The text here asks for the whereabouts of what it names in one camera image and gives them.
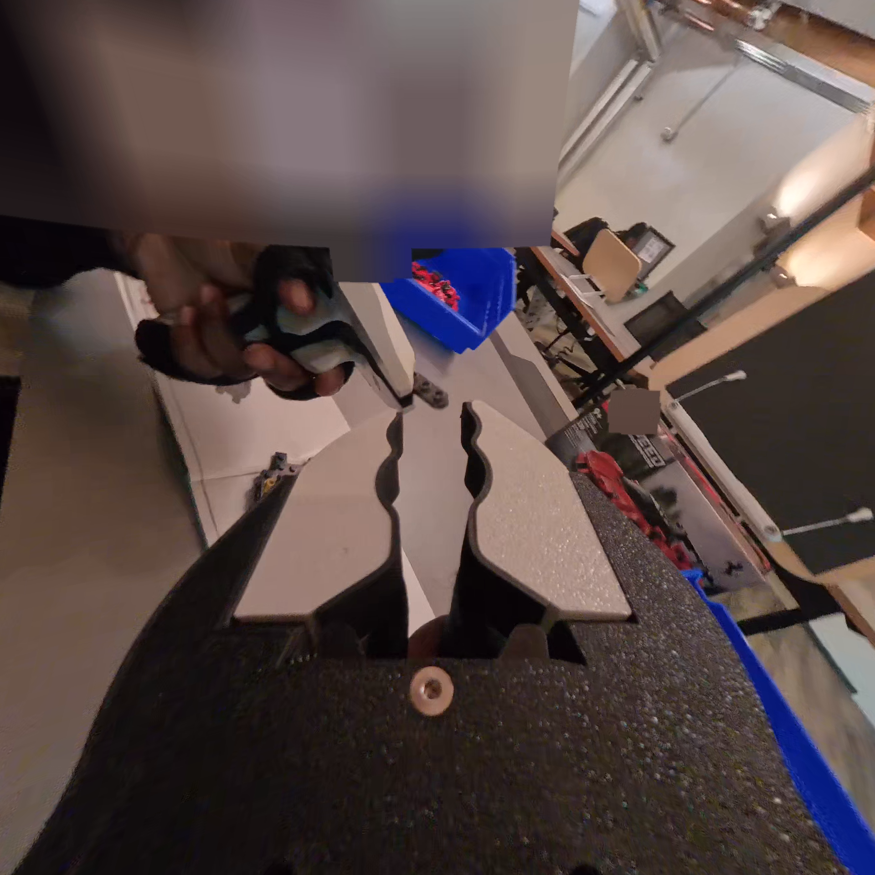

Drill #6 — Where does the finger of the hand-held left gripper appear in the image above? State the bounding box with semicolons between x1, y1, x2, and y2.
336;283;417;399
352;349;406;412

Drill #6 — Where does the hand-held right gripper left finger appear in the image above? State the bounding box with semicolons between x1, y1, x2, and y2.
231;412;407;624

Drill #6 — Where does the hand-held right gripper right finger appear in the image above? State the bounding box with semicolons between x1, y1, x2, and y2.
459;400;633;623

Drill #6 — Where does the black lego model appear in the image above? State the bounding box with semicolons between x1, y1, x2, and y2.
252;451;305;505

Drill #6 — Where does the white instruction booklet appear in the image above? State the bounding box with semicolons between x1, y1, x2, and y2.
118;273;380;548

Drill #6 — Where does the pile of red lego pieces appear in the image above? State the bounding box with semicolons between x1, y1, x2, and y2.
410;260;462;315

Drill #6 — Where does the person's left hand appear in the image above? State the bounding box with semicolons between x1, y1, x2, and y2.
133;234;350;401

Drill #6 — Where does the person's right hand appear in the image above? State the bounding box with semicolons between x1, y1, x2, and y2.
409;617;448;659

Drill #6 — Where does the blue storage bin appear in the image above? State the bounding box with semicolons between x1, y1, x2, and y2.
379;247;517;355
684;567;875;875

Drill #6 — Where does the black red toy box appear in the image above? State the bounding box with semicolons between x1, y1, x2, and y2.
543;400;777;592

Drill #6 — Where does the long wooden desk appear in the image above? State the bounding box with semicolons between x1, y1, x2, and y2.
530;232;657;384

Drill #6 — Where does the wooden chair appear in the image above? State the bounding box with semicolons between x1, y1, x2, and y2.
581;227;643;305

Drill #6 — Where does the black panel board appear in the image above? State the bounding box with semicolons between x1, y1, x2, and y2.
646;198;875;616

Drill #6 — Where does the black pole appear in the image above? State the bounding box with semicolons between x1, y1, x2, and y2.
567;167;875;407

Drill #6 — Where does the aluminium frame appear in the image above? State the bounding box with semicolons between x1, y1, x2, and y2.
557;0;667;179

